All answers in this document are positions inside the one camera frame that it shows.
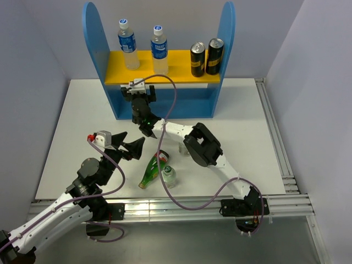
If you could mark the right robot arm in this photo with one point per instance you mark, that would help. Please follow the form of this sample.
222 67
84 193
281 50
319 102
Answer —
203 147

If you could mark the black can left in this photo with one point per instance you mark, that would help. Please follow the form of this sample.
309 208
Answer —
197 56

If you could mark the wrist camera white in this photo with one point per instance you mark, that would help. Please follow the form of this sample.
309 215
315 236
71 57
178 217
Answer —
137 86
101 138

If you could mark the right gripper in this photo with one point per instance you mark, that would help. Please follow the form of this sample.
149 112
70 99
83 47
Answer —
130 96

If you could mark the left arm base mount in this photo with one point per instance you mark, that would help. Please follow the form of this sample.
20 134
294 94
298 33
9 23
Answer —
102 221

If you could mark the black can right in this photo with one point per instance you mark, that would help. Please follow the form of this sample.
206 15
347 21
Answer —
214 56

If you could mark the clear glass bottle rear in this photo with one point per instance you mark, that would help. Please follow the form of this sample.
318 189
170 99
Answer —
183 150

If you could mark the aluminium side rail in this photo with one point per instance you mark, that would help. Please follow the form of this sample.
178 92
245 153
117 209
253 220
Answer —
289 181

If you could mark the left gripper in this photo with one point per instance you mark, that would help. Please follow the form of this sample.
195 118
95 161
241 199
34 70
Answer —
134 147

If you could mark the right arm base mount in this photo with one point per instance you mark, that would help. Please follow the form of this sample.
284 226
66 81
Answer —
248 215

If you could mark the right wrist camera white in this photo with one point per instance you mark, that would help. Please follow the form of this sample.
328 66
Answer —
137 86

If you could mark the clear glass bottle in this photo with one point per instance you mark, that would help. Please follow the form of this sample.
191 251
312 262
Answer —
183 150
169 177

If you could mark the green glass bottle front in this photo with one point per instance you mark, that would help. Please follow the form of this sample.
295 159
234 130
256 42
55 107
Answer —
152 171

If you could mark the clear glass bottle front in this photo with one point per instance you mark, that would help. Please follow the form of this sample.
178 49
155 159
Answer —
169 177

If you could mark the aluminium front rail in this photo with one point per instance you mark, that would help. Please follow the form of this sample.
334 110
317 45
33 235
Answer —
165 210

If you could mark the blue and yellow shelf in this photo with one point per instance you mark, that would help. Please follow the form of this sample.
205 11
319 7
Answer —
177 84

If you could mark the Pocari Sweat bottle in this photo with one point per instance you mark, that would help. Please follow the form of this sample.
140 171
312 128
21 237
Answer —
159 50
128 45

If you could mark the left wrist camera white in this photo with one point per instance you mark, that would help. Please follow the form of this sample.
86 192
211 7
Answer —
101 138

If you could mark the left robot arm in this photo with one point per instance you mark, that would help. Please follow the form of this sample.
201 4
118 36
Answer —
82 201

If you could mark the black can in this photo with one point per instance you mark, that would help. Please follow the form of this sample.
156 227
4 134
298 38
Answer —
214 56
197 56

